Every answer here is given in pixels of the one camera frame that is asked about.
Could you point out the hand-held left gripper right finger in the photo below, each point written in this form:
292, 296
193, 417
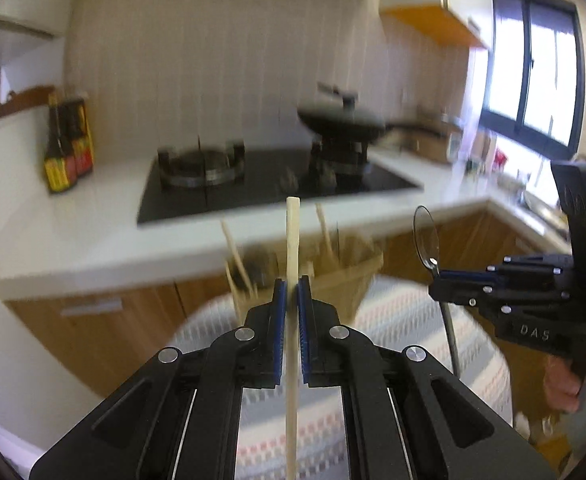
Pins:
302, 320

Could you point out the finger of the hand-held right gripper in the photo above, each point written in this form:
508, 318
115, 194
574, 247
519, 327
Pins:
523, 266
473, 292

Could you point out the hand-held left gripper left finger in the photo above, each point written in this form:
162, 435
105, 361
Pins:
283, 320

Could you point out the beige utensil holder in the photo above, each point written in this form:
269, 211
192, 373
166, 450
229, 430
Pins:
343, 285

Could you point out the metal spoon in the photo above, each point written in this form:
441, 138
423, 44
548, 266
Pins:
425, 235

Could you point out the wooden chopstick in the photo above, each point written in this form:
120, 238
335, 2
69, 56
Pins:
234, 255
293, 240
324, 232

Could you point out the person's right hand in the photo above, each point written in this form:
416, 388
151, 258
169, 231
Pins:
560, 385

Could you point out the steel sink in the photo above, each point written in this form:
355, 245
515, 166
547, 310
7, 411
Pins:
538, 207

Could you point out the striped cloth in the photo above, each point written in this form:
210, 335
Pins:
413, 320

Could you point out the black glass gas stove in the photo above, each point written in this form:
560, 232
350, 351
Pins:
273, 200

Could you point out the beige rice cooker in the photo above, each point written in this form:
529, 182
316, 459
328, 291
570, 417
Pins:
438, 145

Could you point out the wooden base cabinet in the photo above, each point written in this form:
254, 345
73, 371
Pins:
123, 340

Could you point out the stove burner grate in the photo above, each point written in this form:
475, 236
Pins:
340, 160
200, 165

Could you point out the black wok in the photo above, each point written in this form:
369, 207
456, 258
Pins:
343, 130

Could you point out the dark framed window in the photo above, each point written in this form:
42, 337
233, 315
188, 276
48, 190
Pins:
523, 60

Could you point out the black wok lid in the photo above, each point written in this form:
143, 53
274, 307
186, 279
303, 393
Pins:
343, 102

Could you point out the wide dark sauce bottle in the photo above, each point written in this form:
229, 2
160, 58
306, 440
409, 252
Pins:
83, 145

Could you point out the tall dark sauce bottle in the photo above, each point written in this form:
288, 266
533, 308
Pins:
59, 160

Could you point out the wooden board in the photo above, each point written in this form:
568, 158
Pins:
28, 97

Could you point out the orange bottomed wall cabinet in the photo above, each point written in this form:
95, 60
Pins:
423, 15

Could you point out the white wall cabinet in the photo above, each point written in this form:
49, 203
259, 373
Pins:
23, 25

